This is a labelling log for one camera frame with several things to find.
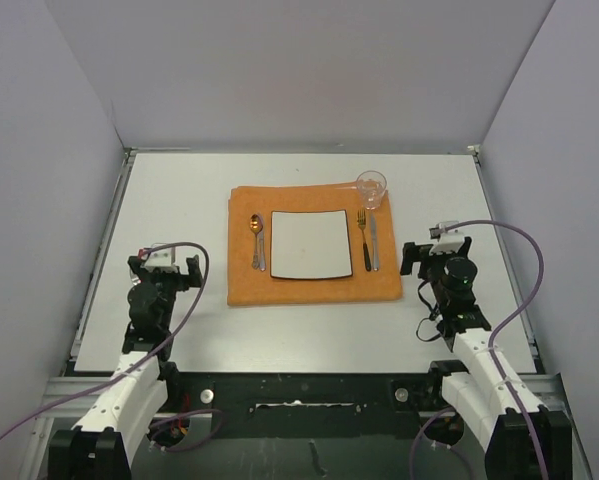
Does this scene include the green handled utensil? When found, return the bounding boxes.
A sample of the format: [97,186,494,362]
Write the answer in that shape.
[357,209,372,272]

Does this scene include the silver spoon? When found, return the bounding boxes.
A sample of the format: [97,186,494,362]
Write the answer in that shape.
[258,229,267,271]

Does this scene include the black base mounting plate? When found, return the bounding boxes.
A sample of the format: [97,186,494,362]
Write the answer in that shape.
[156,373,464,442]

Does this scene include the orange cloth placemat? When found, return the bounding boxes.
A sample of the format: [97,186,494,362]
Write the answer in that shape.
[227,182,403,306]

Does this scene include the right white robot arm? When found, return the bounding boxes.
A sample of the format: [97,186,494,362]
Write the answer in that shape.
[400,231,574,479]

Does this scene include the silver knife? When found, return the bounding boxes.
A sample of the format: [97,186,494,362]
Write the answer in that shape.
[370,211,380,271]

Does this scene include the white square plate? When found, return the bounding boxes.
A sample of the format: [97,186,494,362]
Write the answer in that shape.
[270,210,353,280]

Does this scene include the silver fork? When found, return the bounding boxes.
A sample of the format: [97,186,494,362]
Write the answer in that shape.
[249,214,264,270]

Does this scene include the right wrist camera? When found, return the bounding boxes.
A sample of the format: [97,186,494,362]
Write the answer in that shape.
[428,221,466,256]

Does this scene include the clear plastic cup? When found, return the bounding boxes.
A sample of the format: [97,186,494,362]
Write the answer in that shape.
[356,170,387,210]

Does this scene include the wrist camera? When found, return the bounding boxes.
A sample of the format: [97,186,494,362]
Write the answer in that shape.
[428,221,466,256]
[138,247,177,273]

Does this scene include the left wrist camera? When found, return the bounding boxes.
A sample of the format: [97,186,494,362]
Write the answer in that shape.
[138,247,177,273]

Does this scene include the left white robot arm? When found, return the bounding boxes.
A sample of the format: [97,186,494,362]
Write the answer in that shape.
[47,247,205,479]

